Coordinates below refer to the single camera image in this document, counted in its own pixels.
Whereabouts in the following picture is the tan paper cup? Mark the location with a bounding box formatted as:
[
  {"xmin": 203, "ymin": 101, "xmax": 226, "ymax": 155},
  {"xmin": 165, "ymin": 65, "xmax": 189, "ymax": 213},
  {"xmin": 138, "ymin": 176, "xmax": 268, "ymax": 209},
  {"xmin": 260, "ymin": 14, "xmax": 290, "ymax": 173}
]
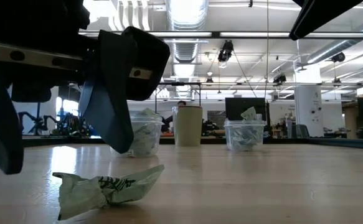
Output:
[{"xmin": 172, "ymin": 105, "xmax": 204, "ymax": 147}]

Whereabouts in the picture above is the black monitor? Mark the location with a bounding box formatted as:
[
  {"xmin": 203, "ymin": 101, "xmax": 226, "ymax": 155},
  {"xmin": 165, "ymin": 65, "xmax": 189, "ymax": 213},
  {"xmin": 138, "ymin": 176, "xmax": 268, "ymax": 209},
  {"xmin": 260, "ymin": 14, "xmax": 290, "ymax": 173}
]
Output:
[{"xmin": 224, "ymin": 97, "xmax": 268, "ymax": 122}]

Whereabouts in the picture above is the thin hanging cable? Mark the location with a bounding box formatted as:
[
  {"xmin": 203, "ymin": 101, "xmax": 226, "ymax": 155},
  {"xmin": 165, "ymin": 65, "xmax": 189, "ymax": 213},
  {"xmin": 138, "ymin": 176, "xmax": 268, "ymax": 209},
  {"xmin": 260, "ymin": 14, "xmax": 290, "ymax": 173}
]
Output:
[{"xmin": 264, "ymin": 0, "xmax": 271, "ymax": 100}]

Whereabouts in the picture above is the tan wooden cabinet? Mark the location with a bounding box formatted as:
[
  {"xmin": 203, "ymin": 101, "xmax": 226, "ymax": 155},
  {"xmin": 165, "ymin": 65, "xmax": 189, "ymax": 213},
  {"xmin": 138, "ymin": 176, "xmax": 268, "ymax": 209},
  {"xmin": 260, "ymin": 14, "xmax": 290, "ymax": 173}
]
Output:
[{"xmin": 342, "ymin": 101, "xmax": 359, "ymax": 139}]

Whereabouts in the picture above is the overhead crossbar with light strips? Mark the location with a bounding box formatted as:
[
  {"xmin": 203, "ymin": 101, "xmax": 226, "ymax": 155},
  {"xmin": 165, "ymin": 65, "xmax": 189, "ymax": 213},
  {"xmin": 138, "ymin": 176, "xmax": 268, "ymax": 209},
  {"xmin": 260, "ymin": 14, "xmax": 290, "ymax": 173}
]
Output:
[{"xmin": 78, "ymin": 30, "xmax": 363, "ymax": 39}]

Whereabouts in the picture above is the black ceiling spotlight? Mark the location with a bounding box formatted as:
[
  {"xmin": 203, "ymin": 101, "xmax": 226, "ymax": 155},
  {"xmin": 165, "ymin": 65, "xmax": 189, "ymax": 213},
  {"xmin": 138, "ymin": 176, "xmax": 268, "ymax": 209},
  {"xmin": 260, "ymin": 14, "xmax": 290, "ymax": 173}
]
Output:
[
  {"xmin": 331, "ymin": 52, "xmax": 346, "ymax": 63},
  {"xmin": 273, "ymin": 73, "xmax": 288, "ymax": 85}
]

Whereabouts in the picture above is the person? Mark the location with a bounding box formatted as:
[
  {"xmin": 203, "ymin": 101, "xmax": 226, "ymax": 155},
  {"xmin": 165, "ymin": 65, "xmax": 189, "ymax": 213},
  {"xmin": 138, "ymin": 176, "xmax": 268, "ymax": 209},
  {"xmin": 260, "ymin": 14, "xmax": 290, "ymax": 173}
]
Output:
[{"xmin": 161, "ymin": 100, "xmax": 187, "ymax": 133}]

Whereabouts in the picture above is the black background rig frame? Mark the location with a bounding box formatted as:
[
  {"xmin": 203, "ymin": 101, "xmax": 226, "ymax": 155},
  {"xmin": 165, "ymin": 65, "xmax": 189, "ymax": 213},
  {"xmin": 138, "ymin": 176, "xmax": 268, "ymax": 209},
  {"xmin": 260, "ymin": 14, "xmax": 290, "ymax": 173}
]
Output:
[
  {"xmin": 154, "ymin": 82, "xmax": 202, "ymax": 116},
  {"xmin": 36, "ymin": 83, "xmax": 87, "ymax": 138}
]

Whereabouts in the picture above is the white building column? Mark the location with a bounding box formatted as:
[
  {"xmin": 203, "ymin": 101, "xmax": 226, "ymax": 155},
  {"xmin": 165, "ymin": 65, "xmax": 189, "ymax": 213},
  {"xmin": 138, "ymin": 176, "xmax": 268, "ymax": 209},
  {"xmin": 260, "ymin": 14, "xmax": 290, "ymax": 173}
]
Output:
[{"xmin": 294, "ymin": 62, "xmax": 324, "ymax": 138}]

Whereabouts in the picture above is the black aluminium table frame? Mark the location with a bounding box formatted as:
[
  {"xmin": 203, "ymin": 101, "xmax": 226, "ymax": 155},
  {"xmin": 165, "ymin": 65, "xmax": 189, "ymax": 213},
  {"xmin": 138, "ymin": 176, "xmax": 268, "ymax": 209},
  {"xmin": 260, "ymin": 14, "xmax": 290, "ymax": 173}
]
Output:
[{"xmin": 22, "ymin": 135, "xmax": 363, "ymax": 151}]

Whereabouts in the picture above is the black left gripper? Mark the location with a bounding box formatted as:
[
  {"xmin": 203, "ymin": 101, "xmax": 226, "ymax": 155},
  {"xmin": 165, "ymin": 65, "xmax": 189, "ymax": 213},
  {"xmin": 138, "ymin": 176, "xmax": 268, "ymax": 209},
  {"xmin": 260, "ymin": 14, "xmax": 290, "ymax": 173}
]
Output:
[{"xmin": 0, "ymin": 26, "xmax": 171, "ymax": 175}]

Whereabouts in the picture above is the black overhead camera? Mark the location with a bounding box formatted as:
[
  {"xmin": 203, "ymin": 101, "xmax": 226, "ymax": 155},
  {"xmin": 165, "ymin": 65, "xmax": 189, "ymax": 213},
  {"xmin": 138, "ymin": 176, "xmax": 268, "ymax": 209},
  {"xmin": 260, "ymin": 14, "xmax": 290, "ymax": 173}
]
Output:
[{"xmin": 217, "ymin": 39, "xmax": 235, "ymax": 63}]

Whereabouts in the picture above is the silver ventilation duct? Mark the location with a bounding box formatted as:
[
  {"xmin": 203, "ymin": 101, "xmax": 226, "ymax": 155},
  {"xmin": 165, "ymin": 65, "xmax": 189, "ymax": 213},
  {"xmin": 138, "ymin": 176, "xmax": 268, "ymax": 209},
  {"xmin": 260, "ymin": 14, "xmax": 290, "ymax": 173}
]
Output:
[{"xmin": 165, "ymin": 0, "xmax": 209, "ymax": 100}]

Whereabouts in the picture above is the clear plastic container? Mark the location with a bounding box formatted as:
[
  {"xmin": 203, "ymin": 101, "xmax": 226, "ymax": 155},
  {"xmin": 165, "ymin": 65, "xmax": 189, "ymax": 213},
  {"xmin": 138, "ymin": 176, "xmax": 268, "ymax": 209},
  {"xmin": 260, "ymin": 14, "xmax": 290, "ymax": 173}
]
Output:
[
  {"xmin": 111, "ymin": 110, "xmax": 164, "ymax": 159},
  {"xmin": 224, "ymin": 120, "xmax": 266, "ymax": 152}
]

